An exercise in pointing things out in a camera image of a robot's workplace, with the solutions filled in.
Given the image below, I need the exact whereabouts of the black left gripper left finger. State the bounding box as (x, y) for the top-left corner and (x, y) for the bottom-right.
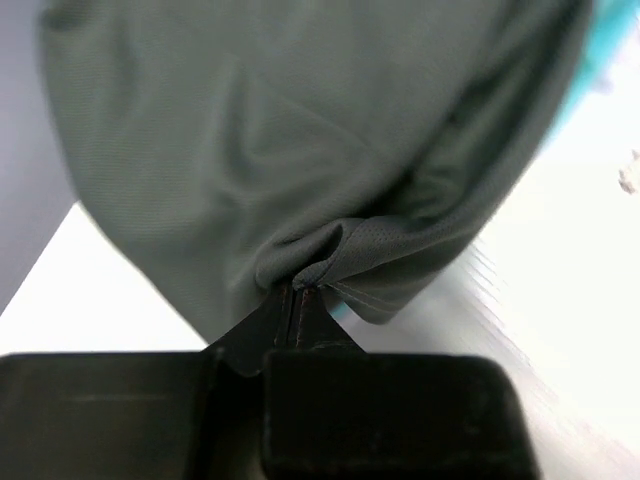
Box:
(1, 285), (293, 479)

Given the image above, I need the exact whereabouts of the dark grey t shirt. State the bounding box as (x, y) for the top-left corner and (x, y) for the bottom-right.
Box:
(39, 1), (593, 341)

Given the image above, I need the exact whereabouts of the small white scrap on table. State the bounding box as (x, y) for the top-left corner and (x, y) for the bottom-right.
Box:
(618, 150), (640, 195)

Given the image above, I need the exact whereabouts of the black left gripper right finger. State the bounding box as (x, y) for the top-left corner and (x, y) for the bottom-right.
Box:
(262, 290), (541, 479)

